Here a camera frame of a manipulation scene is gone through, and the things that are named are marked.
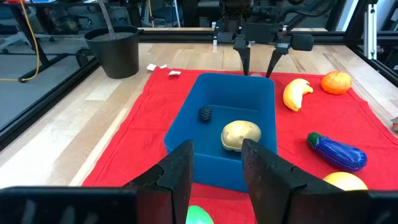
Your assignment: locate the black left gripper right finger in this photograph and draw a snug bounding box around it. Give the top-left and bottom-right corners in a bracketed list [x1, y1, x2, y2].
[241, 139, 369, 224]

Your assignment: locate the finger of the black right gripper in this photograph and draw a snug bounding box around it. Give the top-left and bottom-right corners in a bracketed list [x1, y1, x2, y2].
[266, 42, 292, 78]
[233, 39, 252, 77]

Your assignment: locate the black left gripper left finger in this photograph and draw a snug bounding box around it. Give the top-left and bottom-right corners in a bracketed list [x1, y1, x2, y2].
[124, 139, 195, 224]

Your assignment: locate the green lime toy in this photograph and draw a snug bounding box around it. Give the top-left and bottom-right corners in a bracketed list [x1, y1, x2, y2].
[185, 205, 215, 224]

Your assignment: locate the yellow banana toy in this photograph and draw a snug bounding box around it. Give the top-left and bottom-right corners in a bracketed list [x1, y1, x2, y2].
[282, 78, 314, 112]

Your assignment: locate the orange toy fruit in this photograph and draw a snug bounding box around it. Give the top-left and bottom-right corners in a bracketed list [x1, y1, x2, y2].
[320, 71, 353, 95]

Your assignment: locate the yellow lemon toy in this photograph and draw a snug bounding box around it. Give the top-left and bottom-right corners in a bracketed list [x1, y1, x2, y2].
[323, 171, 369, 191]

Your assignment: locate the tan potato toy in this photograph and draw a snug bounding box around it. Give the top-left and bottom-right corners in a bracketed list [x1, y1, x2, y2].
[220, 120, 262, 152]

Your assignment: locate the black blackberry toy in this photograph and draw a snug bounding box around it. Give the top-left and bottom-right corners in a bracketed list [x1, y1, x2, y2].
[198, 106, 213, 123]

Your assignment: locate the blue plastic container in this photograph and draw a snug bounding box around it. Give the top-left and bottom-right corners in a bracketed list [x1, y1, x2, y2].
[164, 73, 279, 193]

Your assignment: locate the red cloth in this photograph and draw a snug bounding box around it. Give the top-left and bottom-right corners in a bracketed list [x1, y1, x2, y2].
[82, 67, 398, 224]

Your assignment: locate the purple eggplant toy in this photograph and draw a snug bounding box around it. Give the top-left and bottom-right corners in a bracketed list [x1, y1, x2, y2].
[307, 132, 368, 172]

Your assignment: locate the green plant in black pot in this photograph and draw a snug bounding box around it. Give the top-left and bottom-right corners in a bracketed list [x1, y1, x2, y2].
[84, 0, 140, 80]

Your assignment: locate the black stand leg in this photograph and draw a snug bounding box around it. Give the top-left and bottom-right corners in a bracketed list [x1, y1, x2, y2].
[9, 2, 71, 83]

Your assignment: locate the white office chair base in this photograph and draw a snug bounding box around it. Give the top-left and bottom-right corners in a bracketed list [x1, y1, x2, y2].
[0, 30, 55, 54]

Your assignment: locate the silver metal post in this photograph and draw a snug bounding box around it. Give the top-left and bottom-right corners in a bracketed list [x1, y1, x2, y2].
[363, 2, 378, 60]

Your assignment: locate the black table frame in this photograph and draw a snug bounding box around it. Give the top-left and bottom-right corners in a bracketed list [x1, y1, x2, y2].
[0, 29, 398, 152]

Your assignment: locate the yellow hanging cable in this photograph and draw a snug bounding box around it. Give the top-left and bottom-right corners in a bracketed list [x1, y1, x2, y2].
[0, 0, 41, 82]

